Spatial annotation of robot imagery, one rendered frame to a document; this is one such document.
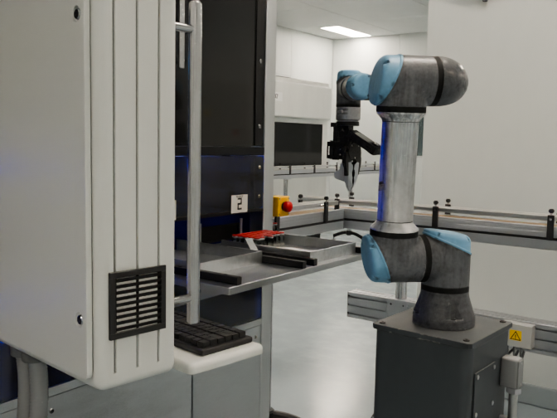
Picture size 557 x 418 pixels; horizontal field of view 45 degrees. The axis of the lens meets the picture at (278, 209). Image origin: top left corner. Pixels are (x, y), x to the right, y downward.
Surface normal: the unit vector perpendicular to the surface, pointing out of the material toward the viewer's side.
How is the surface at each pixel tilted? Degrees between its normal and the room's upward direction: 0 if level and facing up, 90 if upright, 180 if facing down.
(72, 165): 90
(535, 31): 90
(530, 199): 90
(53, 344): 90
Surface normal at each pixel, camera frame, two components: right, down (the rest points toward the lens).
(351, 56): -0.59, 0.07
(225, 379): 0.81, 0.07
